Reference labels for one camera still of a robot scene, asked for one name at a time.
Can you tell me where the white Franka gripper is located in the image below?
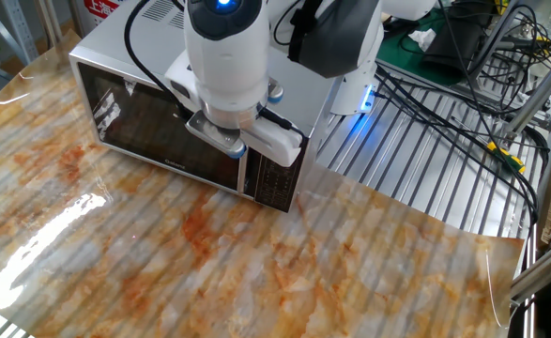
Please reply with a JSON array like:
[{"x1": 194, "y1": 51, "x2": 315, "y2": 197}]
[{"x1": 164, "y1": 64, "x2": 305, "y2": 169}]

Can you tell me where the red and white sign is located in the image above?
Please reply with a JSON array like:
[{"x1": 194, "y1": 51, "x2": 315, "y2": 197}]
[{"x1": 83, "y1": 0, "x2": 127, "y2": 21}]

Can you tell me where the orange marble pattern mat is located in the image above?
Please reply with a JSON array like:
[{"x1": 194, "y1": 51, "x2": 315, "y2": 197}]
[{"x1": 0, "y1": 30, "x2": 525, "y2": 338}]

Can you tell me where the grey perforated rack upright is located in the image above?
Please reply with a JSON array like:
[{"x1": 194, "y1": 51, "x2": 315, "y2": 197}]
[{"x1": 0, "y1": 0, "x2": 39, "y2": 65}]

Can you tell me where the yellow green screwdriver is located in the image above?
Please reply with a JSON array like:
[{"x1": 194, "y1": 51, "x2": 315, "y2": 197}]
[{"x1": 485, "y1": 140, "x2": 528, "y2": 174}]

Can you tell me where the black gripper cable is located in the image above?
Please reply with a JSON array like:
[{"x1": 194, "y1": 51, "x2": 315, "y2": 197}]
[{"x1": 255, "y1": 105, "x2": 310, "y2": 142}]

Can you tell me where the green cutting mat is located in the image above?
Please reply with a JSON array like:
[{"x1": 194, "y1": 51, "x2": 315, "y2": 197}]
[{"x1": 376, "y1": 0, "x2": 506, "y2": 88}]

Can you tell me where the silver wrist mount bracket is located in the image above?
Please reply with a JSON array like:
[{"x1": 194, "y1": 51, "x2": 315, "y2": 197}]
[{"x1": 184, "y1": 78, "x2": 286, "y2": 161}]

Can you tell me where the crumpled white tissue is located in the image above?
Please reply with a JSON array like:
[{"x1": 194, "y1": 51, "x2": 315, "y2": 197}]
[{"x1": 406, "y1": 27, "x2": 438, "y2": 52}]

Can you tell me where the slanted aluminium profile bar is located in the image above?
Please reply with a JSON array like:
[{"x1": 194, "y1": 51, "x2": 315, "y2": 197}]
[{"x1": 502, "y1": 55, "x2": 551, "y2": 138}]

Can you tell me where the long black table cable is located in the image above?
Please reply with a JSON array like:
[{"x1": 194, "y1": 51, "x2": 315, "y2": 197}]
[{"x1": 373, "y1": 63, "x2": 542, "y2": 226}]

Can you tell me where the dark glass microwave door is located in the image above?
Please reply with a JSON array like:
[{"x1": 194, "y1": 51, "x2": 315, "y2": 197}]
[{"x1": 69, "y1": 52, "x2": 249, "y2": 196}]

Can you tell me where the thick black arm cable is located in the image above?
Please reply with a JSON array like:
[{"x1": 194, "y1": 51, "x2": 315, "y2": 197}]
[{"x1": 123, "y1": 0, "x2": 190, "y2": 121}]

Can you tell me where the tangled black cable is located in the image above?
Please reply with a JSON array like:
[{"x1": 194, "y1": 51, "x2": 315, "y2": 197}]
[{"x1": 436, "y1": 0, "x2": 551, "y2": 118}]

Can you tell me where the black arm strap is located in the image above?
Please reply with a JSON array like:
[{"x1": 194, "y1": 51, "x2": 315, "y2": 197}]
[{"x1": 287, "y1": 0, "x2": 324, "y2": 63}]

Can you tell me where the black equipment box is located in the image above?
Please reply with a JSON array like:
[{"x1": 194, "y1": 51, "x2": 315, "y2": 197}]
[{"x1": 420, "y1": 0, "x2": 497, "y2": 71}]

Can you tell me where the silver microwave oven body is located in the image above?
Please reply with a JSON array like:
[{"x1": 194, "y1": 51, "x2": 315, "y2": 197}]
[{"x1": 68, "y1": 0, "x2": 340, "y2": 213}]

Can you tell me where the aluminium profile edge rail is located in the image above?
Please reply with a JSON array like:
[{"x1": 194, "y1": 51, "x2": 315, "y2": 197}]
[{"x1": 509, "y1": 241, "x2": 551, "y2": 301}]

